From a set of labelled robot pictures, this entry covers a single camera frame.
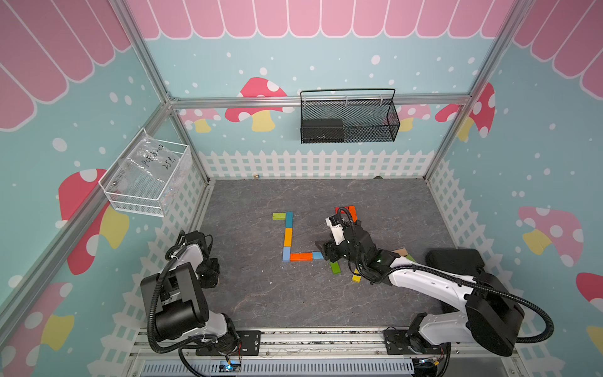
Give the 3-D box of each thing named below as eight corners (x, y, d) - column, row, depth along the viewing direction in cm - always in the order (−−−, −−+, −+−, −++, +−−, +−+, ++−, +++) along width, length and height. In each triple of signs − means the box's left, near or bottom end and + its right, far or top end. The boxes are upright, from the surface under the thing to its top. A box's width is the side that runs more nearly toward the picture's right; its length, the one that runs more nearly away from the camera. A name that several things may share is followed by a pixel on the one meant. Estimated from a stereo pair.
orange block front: (290, 261, 95) (289, 259, 93) (290, 255, 96) (290, 253, 95) (312, 261, 95) (312, 259, 93) (312, 255, 96) (312, 253, 95)
